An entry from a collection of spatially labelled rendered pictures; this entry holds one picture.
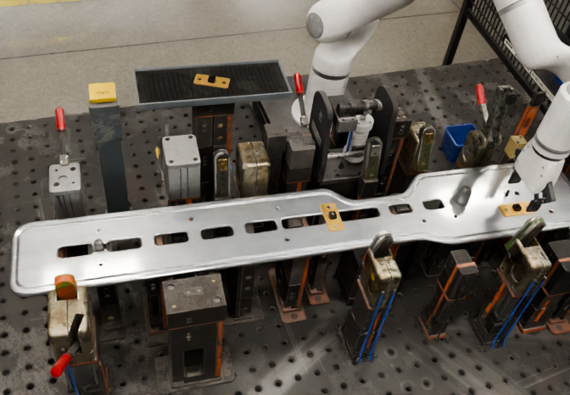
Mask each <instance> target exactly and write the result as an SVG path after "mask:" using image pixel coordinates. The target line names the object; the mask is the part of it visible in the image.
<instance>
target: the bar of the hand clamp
mask: <svg viewBox="0 0 570 395"><path fill-rule="evenodd" d="M513 92H514V89H513V88H512V86H511V85H505V86H497V88H496V91H495V96H494V99H493V102H492V105H491V108H490V111H489V116H488V118H487V122H486V125H485V127H484V130H483V135H484V136H485V138H486V144H485V146H484V148H486V147H487V144H488V141H489V136H490V133H491V131H493V133H492V135H493V138H494V141H493V142H490V144H491V145H492V147H496V144H497V142H498V139H499V136H500V131H501V128H502V126H503V123H504V120H505V117H506V113H507V110H508V108H509V105H511V104H514V102H516V100H517V95H515V94H514V93H513Z"/></svg>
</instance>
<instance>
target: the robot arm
mask: <svg viewBox="0 0 570 395"><path fill-rule="evenodd" d="M413 1H414V0H321V1H319V2H318V3H316V4H314V5H313V6H312V7H311V8H310V10H309V12H308V14H307V17H306V27H307V31H308V32H309V34H310V35H311V37H312V38H314V39H315V40H316V41H318V42H320V44H319V45H318V47H317V48H316V50H315V52H314V55H313V59H312V64H311V67H310V76H309V80H308V85H307V89H306V94H305V95H304V96H303V99H304V104H305V114H306V115H308V119H309V123H310V113H311V108H312V102H313V97H314V94H315V92H316V91H324V92H325V93H326V94H327V96H337V95H344V94H345V90H346V86H347V83H348V79H349V73H350V70H351V66H352V63H353V60H354V58H355V56H356V55H357V54H358V53H359V51H360V50H361V49H362V48H363V47H364V46H365V45H366V43H367V42H368V41H369V39H370V38H371V37H372V35H373V33H374V31H375V30H376V28H377V25H378V23H379V20H380V18H382V17H384V16H386V15H388V14H391V13H393V12H395V11H397V10H399V9H402V8H404V7H406V6H408V5H409V4H411V3H413ZM493 2H494V4H495V7H496V9H497V12H498V14H499V16H500V19H501V21H502V23H503V26H504V27H505V29H506V33H507V35H508V37H509V39H510V41H511V44H512V46H513V48H514V51H515V53H516V55H517V58H518V59H519V61H520V63H521V64H522V65H523V66H524V67H525V68H527V69H530V70H549V71H550V72H552V73H554V74H555V75H556V76H557V77H558V78H559V79H560V80H561V81H562V83H563V84H562V85H561V86H560V88H559V90H558V92H557V94H556V96H555V97H554V99H553V101H552V103H551V105H550V107H549V109H548V110H547V112H546V114H545V117H544V118H543V120H542V122H541V123H540V125H539V128H538V129H537V131H536V133H535V135H534V137H533V138H532V139H531V140H530V141H529V142H528V143H527V145H526V146H525V147H524V149H522V148H516V151H515V156H516V157H515V158H514V166H513V167H512V169H513V170H514V171H513V172H512V174H511V177H510V178H509V180H508V184H515V183H519V182H520V181H521V180H522V181H523V182H524V184H525V185H526V187H527V188H528V189H529V191H531V193H533V194H534V199H532V200H531V202H530V203H529V205H528V206H527V208H526V211H527V212H536V211H538V210H539V208H540V206H541V205H542V204H545V203H553V202H555V201H556V196H555V192H554V188H553V186H554V185H555V184H556V181H557V179H558V177H559V175H560V174H561V171H562V167H563V165H564V162H565V159H564V158H566V157H567V156H568V155H569V154H570V47H569V46H567V45H566V44H564V43H563V42H561V41H560V39H559V38H558V36H557V34H556V31H555V28H554V26H553V24H552V22H551V19H550V16H549V14H548V11H547V9H546V6H545V3H544V1H543V0H493ZM539 192H542V197H539Z"/></svg>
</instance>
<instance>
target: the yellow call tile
mask: <svg viewBox="0 0 570 395"><path fill-rule="evenodd" d="M88 87H89V100H90V103H105V102H115V101H116V93H115V83H114V82H109V83H97V84H89V85H88Z"/></svg>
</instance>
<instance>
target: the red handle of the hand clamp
mask: <svg viewBox="0 0 570 395"><path fill-rule="evenodd" d="M474 88H475V92H476V97H477V101H478V106H479V110H480V114H481V118H482V122H483V129H484V127H485V125H486V122H487V118H488V116H489V115H488V110H487V106H486V104H487V103H486V98H485V94H484V89H483V85H481V84H477V85H476V86H475V87H474ZM493 141H494V138H493V135H492V131H491V133H490V136H489V141H488V143H490V142H493Z"/></svg>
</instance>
